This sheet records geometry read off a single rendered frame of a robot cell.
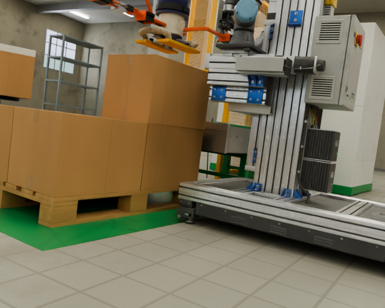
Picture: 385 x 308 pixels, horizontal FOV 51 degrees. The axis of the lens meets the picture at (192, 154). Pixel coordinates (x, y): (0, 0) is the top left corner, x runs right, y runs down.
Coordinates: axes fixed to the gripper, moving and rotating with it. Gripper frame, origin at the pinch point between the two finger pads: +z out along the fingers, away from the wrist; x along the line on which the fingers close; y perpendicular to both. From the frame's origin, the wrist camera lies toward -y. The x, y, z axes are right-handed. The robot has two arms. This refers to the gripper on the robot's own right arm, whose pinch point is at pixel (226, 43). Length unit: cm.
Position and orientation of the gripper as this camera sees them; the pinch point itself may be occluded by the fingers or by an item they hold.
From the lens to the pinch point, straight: 287.4
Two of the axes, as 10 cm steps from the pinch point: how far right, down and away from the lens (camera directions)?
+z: -1.2, 9.9, 0.6
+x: 8.1, 1.4, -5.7
